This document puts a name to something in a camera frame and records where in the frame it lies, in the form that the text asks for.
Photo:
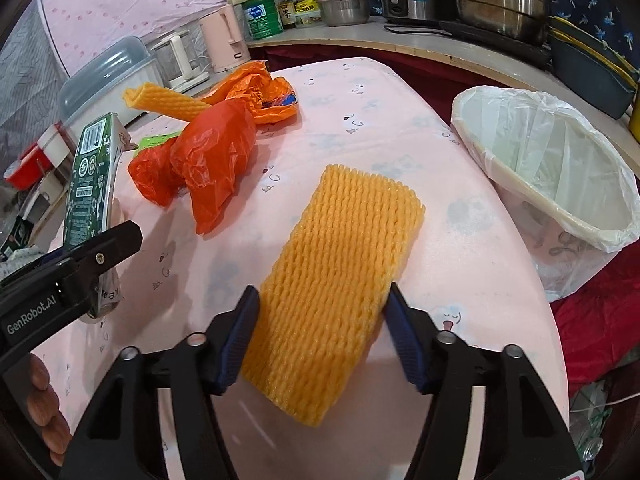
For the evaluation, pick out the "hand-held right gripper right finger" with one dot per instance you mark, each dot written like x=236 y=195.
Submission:
x=407 y=340

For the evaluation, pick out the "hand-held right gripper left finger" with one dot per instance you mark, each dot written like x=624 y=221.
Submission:
x=240 y=330

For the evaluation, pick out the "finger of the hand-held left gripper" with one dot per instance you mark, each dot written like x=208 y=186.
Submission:
x=100 y=250

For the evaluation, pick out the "green drink carton pouch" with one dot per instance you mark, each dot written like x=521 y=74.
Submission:
x=90 y=185

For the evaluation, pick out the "orange foam net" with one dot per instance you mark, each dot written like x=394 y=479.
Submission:
x=165 y=102
x=330 y=290

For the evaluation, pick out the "yellow-green wrapper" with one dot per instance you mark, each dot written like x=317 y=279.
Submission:
x=157 y=141

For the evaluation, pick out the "red-orange plastic bag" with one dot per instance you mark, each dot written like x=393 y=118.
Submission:
x=215 y=160

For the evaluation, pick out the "bin with white liner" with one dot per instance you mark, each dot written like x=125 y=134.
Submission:
x=545 y=170

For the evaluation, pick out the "light orange plastic bag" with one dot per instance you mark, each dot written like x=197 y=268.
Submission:
x=250 y=87

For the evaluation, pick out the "person's left hand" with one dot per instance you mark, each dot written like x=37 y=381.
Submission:
x=47 y=400

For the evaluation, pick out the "white dish box clear lid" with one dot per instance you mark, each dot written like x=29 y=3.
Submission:
x=105 y=80

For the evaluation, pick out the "grey patterned cloth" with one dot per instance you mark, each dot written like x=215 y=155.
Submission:
x=30 y=70

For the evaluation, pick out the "bright red cloth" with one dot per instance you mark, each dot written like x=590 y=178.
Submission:
x=605 y=330

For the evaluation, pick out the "glass electric kettle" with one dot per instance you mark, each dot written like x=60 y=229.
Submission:
x=177 y=62

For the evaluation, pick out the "pink printed tablecloth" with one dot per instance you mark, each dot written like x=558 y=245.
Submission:
x=360 y=135

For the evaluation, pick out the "blue snack wrapper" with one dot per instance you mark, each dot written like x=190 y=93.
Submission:
x=286 y=101

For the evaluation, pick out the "pink electric kettle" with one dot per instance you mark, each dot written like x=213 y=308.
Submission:
x=225 y=40

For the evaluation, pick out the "pink dotted curtain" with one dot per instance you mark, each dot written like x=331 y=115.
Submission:
x=125 y=0

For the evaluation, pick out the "maroon counter skirt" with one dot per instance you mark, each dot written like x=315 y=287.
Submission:
x=410 y=67

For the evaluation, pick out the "green tin can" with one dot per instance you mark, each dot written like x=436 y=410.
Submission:
x=262 y=17

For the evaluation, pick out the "dark tea bottle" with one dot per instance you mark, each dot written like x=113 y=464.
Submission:
x=286 y=12

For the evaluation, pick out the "black induction cooktop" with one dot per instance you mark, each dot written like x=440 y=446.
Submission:
x=500 y=45

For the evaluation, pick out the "yellow electric pot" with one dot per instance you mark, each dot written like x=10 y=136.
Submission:
x=636 y=127

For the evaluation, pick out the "jar with yellow label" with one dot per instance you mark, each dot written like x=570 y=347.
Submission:
x=307 y=10

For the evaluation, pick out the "stacked blue yellow basins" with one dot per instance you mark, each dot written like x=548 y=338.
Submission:
x=590 y=70

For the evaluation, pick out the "small steel pot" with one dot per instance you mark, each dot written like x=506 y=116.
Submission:
x=345 y=10

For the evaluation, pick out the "large steel steamer pot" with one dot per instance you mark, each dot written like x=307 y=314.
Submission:
x=500 y=0

